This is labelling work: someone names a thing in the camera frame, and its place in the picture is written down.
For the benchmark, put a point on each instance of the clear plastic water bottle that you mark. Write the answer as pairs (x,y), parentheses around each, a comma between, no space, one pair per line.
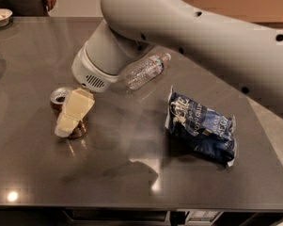
(142,73)

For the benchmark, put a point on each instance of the blue potato chip bag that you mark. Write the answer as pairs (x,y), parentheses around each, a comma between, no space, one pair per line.
(204,130)

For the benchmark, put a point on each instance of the orange soda can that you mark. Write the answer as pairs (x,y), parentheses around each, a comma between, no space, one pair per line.
(57,99)

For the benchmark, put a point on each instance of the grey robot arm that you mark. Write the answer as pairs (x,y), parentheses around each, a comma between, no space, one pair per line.
(247,56)

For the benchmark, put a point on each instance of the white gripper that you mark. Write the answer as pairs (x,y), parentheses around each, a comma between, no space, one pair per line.
(86,73)

